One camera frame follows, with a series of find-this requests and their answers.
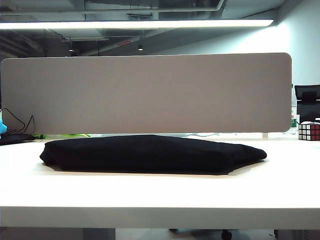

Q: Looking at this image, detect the black T-shirt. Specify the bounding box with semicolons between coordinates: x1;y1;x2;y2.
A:
39;134;268;176

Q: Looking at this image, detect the beige desk divider panel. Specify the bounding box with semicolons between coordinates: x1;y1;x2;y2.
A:
0;52;293;135

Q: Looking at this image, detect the long ceiling light strip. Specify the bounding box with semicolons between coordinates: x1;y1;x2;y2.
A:
0;19;275;30

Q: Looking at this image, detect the green object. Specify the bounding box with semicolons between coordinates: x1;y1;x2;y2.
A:
33;133;91;139

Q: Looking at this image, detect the chair base with caster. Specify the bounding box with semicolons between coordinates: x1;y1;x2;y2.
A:
168;227;233;240

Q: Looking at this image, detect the black pad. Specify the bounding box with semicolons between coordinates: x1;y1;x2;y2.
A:
0;134;36;146

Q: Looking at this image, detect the black office chair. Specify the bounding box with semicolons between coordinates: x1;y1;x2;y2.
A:
294;84;320;124

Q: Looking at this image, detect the Rubik's cube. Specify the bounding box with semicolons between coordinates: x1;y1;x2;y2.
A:
297;121;320;142

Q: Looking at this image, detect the grey vented box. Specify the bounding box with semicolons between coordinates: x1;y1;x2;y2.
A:
273;229;320;240

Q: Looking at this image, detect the black cable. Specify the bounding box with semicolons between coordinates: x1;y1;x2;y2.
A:
0;107;36;135

